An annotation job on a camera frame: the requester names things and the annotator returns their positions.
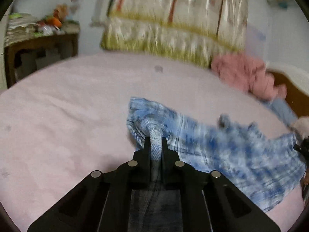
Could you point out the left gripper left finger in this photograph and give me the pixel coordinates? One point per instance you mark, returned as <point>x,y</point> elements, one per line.
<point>101,201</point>

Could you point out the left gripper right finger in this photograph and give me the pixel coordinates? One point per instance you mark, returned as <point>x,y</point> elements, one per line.
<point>209,201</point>

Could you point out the blue plaid shirt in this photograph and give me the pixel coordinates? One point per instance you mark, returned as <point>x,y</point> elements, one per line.
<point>268,171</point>

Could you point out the person right hand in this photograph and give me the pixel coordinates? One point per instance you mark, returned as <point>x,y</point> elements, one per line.
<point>305,186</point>

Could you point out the pink pillow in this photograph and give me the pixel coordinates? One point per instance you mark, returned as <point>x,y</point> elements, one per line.
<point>301,127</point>

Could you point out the light blue pillow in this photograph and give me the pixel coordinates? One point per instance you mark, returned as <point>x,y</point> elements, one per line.
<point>281,109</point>

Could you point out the wooden white bed headboard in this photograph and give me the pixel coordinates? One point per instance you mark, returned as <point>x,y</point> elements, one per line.
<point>296,81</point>

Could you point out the pink crumpled quilt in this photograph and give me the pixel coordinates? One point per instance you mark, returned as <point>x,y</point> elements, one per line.
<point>248,75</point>

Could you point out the dark wooden side table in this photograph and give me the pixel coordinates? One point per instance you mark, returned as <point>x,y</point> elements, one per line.
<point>37,44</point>

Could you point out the tree print curtain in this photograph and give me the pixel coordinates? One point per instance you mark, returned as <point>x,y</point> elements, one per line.
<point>192,31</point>

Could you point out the stack of papers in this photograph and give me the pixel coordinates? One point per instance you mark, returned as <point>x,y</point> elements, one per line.
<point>20,28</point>

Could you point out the orange plush toy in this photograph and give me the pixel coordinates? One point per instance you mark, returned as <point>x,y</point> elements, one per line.
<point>51,24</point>

